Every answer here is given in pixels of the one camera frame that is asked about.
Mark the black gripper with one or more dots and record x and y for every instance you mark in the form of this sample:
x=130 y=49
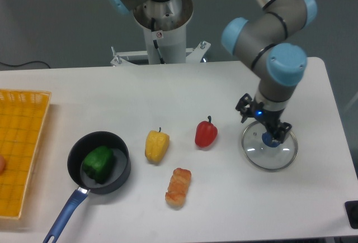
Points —
x=270 y=119

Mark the glass pot lid blue knob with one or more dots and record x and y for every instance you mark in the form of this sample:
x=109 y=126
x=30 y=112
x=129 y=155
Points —
x=265 y=154

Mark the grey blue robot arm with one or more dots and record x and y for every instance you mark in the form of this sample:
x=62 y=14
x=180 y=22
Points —
x=261 y=46

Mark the red toy bell pepper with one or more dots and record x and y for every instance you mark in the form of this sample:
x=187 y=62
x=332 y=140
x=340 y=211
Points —
x=206 y=133

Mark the toy bread roll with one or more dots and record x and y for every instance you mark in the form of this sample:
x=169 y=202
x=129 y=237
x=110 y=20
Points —
x=178 y=187

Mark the yellow toy bell pepper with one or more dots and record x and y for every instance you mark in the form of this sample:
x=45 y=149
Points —
x=156 y=145

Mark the black device at table edge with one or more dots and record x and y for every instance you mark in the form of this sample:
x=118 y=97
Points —
x=351 y=208

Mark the green toy bell pepper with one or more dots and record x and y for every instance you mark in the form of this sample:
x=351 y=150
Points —
x=98 y=164

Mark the yellow woven basket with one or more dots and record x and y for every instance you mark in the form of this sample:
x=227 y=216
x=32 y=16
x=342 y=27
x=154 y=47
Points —
x=23 y=114

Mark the orange object in basket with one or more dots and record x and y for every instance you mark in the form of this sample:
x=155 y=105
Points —
x=2 y=164

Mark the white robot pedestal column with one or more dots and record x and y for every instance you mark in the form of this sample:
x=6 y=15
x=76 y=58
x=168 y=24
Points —
x=164 y=28

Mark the black saucepan blue handle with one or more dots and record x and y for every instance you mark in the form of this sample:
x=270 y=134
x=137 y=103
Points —
x=119 y=175

